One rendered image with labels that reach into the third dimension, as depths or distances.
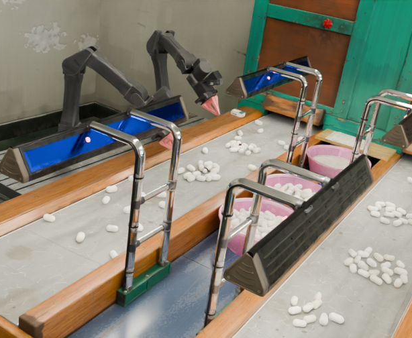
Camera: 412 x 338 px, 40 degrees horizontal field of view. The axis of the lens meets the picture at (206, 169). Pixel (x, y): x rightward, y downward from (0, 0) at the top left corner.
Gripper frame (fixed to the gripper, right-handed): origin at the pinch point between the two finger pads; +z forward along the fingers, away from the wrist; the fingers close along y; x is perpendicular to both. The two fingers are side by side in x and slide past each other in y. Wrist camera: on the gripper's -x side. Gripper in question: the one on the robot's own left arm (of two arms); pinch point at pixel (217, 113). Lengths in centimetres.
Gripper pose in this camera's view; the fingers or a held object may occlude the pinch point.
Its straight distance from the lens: 238.4
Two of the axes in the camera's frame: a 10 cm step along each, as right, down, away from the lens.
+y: 5.3, -2.8, 8.0
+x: -6.5, 4.8, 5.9
